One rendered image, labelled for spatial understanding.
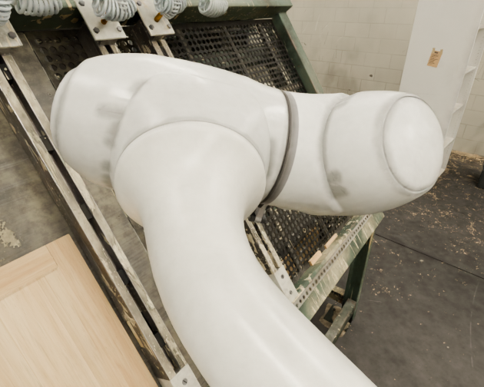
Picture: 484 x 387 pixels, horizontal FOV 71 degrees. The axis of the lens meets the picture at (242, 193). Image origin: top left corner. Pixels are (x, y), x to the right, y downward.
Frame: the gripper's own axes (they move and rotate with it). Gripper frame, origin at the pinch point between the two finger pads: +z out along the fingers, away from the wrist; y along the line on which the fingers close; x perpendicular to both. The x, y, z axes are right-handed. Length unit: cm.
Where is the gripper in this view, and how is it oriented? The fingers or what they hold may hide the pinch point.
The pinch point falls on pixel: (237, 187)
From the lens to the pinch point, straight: 63.1
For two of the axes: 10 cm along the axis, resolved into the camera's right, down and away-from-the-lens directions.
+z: -3.2, 0.6, 9.5
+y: 1.7, -9.8, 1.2
